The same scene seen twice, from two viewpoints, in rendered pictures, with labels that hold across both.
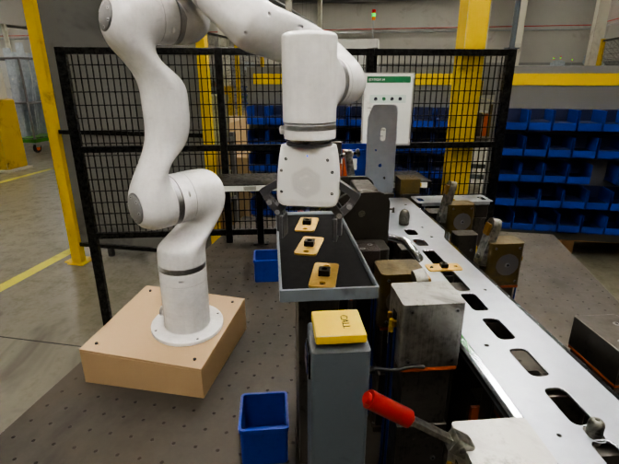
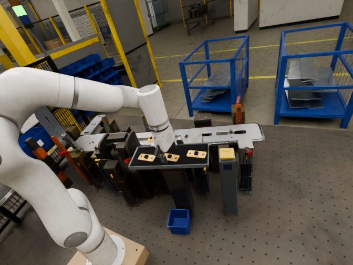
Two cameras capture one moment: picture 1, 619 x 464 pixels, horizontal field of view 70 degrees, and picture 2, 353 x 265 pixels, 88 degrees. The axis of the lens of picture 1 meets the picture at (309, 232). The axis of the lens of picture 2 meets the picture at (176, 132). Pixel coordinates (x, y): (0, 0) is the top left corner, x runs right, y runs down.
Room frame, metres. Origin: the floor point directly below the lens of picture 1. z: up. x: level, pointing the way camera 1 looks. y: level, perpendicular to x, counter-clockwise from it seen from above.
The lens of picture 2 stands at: (0.43, 0.55, 1.74)
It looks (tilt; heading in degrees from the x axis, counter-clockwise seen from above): 36 degrees down; 293
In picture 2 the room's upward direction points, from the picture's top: 15 degrees counter-clockwise
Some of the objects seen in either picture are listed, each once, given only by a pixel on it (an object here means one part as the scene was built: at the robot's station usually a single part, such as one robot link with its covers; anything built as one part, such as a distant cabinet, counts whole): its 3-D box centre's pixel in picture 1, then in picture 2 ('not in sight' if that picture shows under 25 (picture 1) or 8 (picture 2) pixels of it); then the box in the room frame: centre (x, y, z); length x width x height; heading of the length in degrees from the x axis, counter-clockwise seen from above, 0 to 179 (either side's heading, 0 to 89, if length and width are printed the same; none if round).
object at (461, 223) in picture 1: (457, 251); (118, 136); (1.41, -0.51, 0.87); 0.12 x 0.07 x 0.35; 95
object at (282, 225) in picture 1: (276, 216); (161, 158); (0.73, 0.06, 1.21); 0.03 x 0.03 x 0.07; 79
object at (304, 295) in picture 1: (316, 246); (168, 155); (0.73, -0.01, 1.16); 0.37 x 0.14 x 0.02; 5
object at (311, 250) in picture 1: (309, 243); (169, 156); (0.72, 0.00, 1.17); 0.08 x 0.04 x 0.01; 169
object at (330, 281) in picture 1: (324, 272); (196, 153); (0.60, -0.02, 1.17); 0.08 x 0.04 x 0.01; 173
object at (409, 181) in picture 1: (404, 219); (80, 145); (1.73, -0.39, 0.88); 0.08 x 0.08 x 0.36; 5
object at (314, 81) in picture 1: (311, 77); (152, 104); (0.72, 0.00, 1.44); 0.09 x 0.08 x 0.13; 138
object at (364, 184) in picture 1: (352, 273); (131, 167); (1.07, -0.11, 0.94); 0.18 x 0.13 x 0.49; 5
